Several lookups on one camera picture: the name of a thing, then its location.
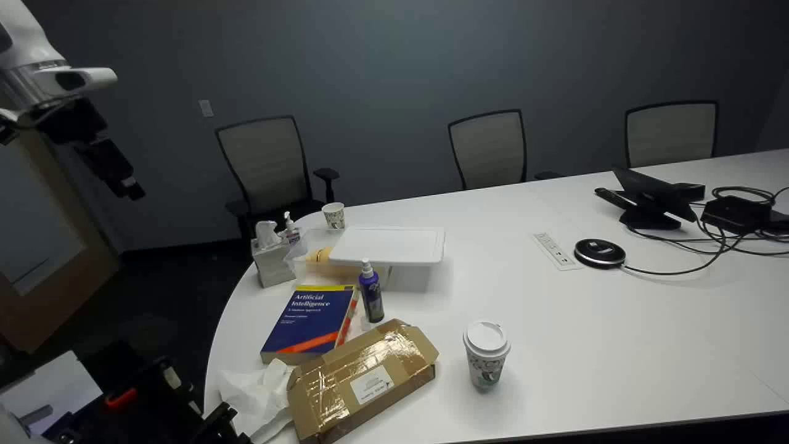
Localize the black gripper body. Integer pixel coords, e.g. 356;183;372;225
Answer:
36;96;111;152

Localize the white plastic container lid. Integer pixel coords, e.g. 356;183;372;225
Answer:
324;221;448;268

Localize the office chair with armrest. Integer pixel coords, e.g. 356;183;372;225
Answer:
211;114;342;242

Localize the small clear pump bottle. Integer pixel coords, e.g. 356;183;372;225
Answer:
281;209;310;259

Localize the yellow packet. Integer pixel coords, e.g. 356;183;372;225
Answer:
305;242;339;271

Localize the small white paper cup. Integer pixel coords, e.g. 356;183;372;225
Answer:
319;199;346;234

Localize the white paper sheet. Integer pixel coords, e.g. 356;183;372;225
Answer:
0;349;105;435

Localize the blue book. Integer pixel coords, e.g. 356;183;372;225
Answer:
258;280;363;366

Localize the black mounting board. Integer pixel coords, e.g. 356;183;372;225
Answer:
43;333;253;444

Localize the crumpled white tissue paper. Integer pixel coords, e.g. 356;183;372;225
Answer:
213;358;298;444

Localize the blue spray bottle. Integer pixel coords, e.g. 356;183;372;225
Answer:
356;257;386;326

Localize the clear plastic container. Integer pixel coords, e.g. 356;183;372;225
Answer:
327;244;439;295

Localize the mesh back office chair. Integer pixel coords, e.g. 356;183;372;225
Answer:
445;105;530;192
620;98;722;170

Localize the lidded paper coffee cup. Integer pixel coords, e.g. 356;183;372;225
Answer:
460;317;512;394

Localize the white remote control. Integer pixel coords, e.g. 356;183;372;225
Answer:
530;228;581;271

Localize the round black speaker puck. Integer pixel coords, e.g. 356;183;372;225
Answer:
572;236;628;271

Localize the black conference device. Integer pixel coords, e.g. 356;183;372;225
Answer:
592;165;708;232

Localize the black power adapter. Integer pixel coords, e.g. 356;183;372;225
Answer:
699;185;777;234

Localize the black speaker cable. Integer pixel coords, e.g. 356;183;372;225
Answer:
619;218;732;279

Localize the black adapter cable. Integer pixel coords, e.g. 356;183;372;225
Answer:
694;183;789;259

